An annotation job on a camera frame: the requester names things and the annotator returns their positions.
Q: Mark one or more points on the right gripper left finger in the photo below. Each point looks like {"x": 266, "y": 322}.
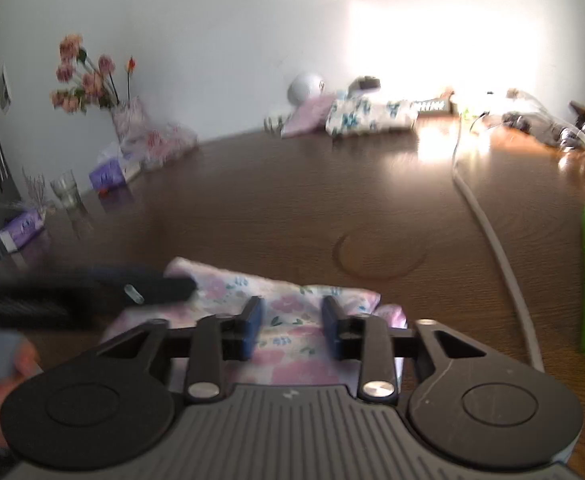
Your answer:
{"x": 215, "y": 340}

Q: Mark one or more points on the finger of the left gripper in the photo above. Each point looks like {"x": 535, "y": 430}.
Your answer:
{"x": 122, "y": 285}

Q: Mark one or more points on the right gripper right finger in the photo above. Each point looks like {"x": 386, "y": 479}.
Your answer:
{"x": 366, "y": 339}

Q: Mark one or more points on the pink floral garment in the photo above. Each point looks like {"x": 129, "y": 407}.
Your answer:
{"x": 291, "y": 349}

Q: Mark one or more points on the purple tissue pack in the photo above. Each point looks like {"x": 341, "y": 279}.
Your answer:
{"x": 21, "y": 230}
{"x": 114, "y": 173}

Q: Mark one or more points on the glass cup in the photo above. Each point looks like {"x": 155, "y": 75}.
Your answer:
{"x": 66, "y": 190}

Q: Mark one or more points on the clear plastic snack bag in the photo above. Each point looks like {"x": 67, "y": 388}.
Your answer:
{"x": 167, "y": 142}

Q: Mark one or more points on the artificial flower bouquet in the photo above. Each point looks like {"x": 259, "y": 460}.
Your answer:
{"x": 88, "y": 83}

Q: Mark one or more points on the white multi-plug strip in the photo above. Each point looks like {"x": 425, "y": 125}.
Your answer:
{"x": 275, "y": 123}

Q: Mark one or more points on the cream teal-flower storage pouch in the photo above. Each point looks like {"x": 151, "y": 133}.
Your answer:
{"x": 360, "y": 115}

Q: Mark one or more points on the pink cloth pouch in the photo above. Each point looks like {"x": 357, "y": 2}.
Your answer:
{"x": 309, "y": 116}

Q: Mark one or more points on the small dark box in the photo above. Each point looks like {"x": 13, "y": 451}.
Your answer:
{"x": 364, "y": 84}

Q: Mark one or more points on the black phone holder stand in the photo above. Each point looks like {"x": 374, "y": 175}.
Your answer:
{"x": 580, "y": 135}

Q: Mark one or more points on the black webcam with cable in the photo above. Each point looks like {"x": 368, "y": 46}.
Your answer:
{"x": 520, "y": 122}

